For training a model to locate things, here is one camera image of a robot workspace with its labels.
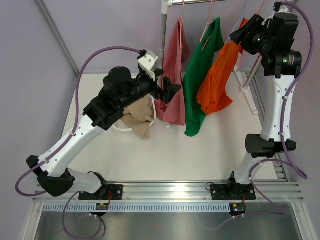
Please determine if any white slotted cable duct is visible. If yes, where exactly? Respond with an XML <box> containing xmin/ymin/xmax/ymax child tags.
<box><xmin>42</xmin><ymin>202</ymin><xmax>231</xmax><ymax>213</ymax></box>

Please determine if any green t shirt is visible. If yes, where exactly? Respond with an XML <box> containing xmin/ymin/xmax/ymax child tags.
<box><xmin>182</xmin><ymin>17</ymin><xmax>224</xmax><ymax>137</ymax></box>

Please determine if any pink hanger of beige shirt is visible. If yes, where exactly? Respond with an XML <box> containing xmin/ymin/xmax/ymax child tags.
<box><xmin>236</xmin><ymin>0</ymin><xmax>266</xmax><ymax>73</ymax></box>

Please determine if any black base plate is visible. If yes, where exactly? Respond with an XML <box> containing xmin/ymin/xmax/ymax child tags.
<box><xmin>210</xmin><ymin>183</ymin><xmax>256</xmax><ymax>201</ymax></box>
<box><xmin>78</xmin><ymin>183</ymin><xmax>124</xmax><ymax>201</ymax></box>

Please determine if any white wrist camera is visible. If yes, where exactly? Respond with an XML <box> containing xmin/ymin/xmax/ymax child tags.
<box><xmin>262</xmin><ymin>2</ymin><xmax>290</xmax><ymax>26</ymax></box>
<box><xmin>137</xmin><ymin>50</ymin><xmax>160</xmax><ymax>81</ymax></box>

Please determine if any beige t shirt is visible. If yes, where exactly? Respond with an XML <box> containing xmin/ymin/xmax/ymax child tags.
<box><xmin>121</xmin><ymin>95</ymin><xmax>155</xmax><ymax>139</ymax></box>

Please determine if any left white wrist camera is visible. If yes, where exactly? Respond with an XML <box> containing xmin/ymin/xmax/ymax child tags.
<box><xmin>137</xmin><ymin>50</ymin><xmax>160</xmax><ymax>81</ymax></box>

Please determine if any orange t shirt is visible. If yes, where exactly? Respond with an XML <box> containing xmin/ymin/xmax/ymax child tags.
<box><xmin>196</xmin><ymin>18</ymin><xmax>250</xmax><ymax>116</ymax></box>

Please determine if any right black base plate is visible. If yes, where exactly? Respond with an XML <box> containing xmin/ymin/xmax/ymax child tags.
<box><xmin>210</xmin><ymin>183</ymin><xmax>256</xmax><ymax>201</ymax></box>

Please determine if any pink hanger of green shirt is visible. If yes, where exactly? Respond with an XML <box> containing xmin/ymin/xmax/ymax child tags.
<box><xmin>199</xmin><ymin>0</ymin><xmax>214</xmax><ymax>51</ymax></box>

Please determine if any metal clothes rack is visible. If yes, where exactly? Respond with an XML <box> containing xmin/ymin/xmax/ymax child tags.
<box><xmin>157</xmin><ymin>0</ymin><xmax>301</xmax><ymax>92</ymax></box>

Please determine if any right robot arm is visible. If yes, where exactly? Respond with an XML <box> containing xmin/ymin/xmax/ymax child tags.
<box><xmin>210</xmin><ymin>12</ymin><xmax>302</xmax><ymax>200</ymax></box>

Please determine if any white perforated plastic basket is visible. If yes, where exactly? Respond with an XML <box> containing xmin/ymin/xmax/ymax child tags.
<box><xmin>112</xmin><ymin>94</ymin><xmax>157</xmax><ymax>133</ymax></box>

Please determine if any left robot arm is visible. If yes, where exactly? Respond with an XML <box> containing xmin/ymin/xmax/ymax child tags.
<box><xmin>26</xmin><ymin>66</ymin><xmax>182</xmax><ymax>200</ymax></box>

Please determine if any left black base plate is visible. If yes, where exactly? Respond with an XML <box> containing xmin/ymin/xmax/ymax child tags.
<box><xmin>78</xmin><ymin>183</ymin><xmax>124</xmax><ymax>201</ymax></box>

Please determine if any light blue hanger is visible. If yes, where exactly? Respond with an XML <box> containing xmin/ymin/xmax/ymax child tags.
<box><xmin>225</xmin><ymin>0</ymin><xmax>248</xmax><ymax>44</ymax></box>

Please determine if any pink t shirt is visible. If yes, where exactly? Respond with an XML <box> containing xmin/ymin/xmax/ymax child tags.
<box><xmin>155</xmin><ymin>17</ymin><xmax>190</xmax><ymax>126</ymax></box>

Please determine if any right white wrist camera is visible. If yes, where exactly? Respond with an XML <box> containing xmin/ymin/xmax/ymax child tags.
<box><xmin>262</xmin><ymin>2</ymin><xmax>290</xmax><ymax>26</ymax></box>

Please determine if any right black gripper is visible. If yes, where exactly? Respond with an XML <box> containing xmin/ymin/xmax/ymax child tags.
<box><xmin>229</xmin><ymin>14</ymin><xmax>273</xmax><ymax>56</ymax></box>

